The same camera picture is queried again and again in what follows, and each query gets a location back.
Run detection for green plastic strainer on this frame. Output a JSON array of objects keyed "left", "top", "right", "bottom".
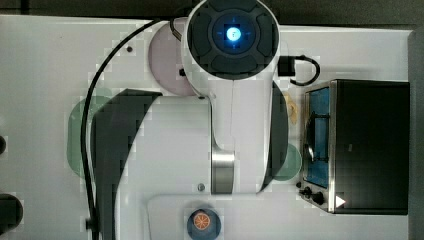
[{"left": 67, "top": 88, "right": 112, "bottom": 178}]

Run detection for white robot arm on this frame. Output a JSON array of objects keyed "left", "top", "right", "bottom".
[{"left": 91, "top": 0, "right": 288, "bottom": 240}]

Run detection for peeled banana toy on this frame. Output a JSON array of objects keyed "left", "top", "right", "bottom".
[{"left": 283, "top": 92, "right": 298, "bottom": 125}]

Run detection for pink round plate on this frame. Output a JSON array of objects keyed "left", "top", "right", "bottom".
[{"left": 148, "top": 23, "right": 195, "bottom": 96}]

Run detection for small green plate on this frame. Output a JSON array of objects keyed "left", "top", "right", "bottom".
[{"left": 274, "top": 144, "right": 302, "bottom": 181}]

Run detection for orange slice toy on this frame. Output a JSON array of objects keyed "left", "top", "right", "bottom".
[{"left": 193, "top": 212, "right": 211, "bottom": 231}]

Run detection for blue bowl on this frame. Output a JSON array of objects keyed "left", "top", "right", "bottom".
[{"left": 187, "top": 209, "right": 221, "bottom": 240}]

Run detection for black toaster oven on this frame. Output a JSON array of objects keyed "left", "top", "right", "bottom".
[{"left": 297, "top": 79, "right": 410, "bottom": 215}]

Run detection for black cup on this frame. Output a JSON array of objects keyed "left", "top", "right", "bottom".
[{"left": 0, "top": 193, "right": 23, "bottom": 234}]

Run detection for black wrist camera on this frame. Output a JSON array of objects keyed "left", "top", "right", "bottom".
[{"left": 277, "top": 56, "right": 295, "bottom": 77}]

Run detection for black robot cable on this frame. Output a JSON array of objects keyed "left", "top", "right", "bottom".
[{"left": 79, "top": 18, "right": 164, "bottom": 240}]

